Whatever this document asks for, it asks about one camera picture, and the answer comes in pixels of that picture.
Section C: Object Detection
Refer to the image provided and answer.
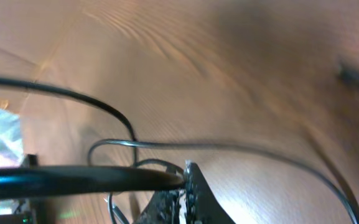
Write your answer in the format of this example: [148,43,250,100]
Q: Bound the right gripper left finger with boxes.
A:
[133,189,185,224]

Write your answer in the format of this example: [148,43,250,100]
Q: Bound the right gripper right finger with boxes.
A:
[184,161,235,224]

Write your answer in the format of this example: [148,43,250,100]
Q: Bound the black USB-A cable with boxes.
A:
[0,74,186,202]

